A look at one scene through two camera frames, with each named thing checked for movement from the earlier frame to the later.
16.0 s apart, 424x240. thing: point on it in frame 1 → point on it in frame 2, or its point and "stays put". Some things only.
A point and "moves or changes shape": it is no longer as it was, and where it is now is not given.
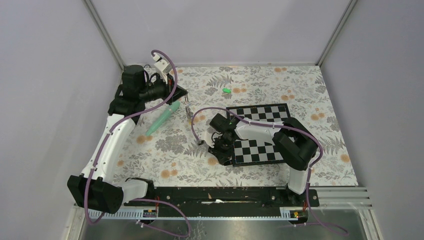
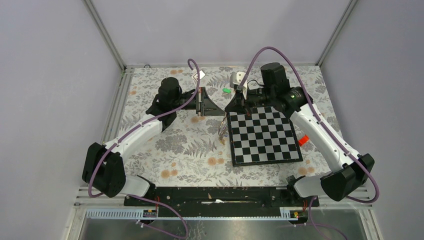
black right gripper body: [223, 146] → [253, 98]
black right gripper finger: [226, 160] → [236, 105]
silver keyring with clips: [189, 113] moves or changes shape
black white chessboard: [246, 152] stays put
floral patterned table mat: [172, 156] stays put
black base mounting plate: [224, 198] stays put
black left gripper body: [157, 90] → [195, 104]
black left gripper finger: [179, 93] → [208, 107]
